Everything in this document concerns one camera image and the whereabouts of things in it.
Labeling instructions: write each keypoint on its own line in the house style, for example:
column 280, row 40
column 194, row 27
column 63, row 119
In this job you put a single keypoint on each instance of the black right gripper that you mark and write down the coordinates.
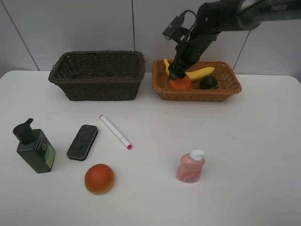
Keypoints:
column 188, row 54

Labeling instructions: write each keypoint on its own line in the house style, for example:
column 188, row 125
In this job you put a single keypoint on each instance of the orange tangerine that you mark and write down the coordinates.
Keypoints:
column 181, row 84

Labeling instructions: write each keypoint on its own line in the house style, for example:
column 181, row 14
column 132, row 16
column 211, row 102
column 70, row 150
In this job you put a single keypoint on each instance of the yellow banana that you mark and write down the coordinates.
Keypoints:
column 194, row 75

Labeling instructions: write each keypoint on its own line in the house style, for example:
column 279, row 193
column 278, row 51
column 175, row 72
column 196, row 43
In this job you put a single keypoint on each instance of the dark green mangosteen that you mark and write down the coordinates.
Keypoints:
column 208, row 82

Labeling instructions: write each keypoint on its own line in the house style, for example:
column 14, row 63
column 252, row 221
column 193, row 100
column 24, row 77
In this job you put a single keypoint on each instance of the pink lotion bottle white cap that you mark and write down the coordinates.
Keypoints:
column 191, row 165

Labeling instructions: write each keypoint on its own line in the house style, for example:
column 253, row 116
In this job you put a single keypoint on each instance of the black whiteboard eraser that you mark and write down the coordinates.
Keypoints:
column 82, row 143

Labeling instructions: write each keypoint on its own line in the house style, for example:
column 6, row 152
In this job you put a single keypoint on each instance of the dark green pump bottle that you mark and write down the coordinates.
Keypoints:
column 34, row 147

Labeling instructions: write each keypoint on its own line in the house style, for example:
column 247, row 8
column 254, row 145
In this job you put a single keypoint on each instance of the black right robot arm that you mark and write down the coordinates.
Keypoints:
column 212, row 18

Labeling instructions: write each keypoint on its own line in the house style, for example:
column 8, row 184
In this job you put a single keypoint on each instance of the light brown wicker basket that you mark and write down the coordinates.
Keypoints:
column 228, row 83

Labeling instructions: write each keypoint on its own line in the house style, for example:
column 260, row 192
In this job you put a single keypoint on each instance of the dark brown wicker basket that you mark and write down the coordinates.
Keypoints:
column 108, row 75

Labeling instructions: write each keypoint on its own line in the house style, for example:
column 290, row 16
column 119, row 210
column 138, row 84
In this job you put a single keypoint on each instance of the white marker pink cap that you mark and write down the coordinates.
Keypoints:
column 121, row 138

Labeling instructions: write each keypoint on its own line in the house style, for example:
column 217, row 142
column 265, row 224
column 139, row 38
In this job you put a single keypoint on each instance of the red-orange round fruit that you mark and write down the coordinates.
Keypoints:
column 99, row 179

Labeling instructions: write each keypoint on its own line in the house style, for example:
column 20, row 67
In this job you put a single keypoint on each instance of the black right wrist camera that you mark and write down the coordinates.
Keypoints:
column 175, row 31

